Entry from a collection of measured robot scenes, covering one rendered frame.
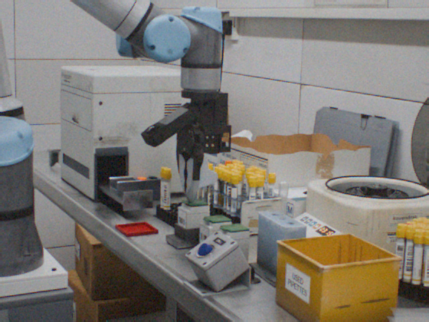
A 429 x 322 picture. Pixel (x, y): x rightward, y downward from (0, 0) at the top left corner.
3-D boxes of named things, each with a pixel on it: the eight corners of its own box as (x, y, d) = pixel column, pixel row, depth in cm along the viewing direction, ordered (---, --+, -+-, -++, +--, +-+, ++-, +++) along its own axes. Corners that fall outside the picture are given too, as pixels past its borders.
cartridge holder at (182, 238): (165, 241, 145) (165, 224, 144) (206, 236, 149) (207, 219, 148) (177, 249, 140) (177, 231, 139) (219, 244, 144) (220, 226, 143)
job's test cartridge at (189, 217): (177, 234, 145) (178, 202, 144) (198, 231, 147) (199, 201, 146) (186, 240, 141) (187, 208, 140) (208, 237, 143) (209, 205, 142)
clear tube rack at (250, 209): (196, 212, 167) (197, 181, 166) (234, 208, 172) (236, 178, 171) (241, 236, 150) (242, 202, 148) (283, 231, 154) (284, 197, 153)
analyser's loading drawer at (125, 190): (93, 190, 177) (93, 169, 176) (119, 188, 180) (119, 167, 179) (124, 211, 159) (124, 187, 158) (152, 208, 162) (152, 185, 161)
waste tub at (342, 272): (273, 302, 115) (276, 240, 113) (346, 292, 120) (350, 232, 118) (318, 336, 102) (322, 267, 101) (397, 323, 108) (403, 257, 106)
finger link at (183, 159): (212, 199, 145) (214, 152, 143) (185, 202, 142) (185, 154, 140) (204, 196, 147) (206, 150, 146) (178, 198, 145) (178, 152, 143)
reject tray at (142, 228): (115, 228, 153) (115, 225, 153) (145, 225, 156) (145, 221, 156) (126, 237, 147) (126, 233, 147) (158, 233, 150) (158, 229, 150)
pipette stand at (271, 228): (248, 268, 130) (250, 213, 128) (283, 264, 133) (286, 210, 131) (273, 287, 121) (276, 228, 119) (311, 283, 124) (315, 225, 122)
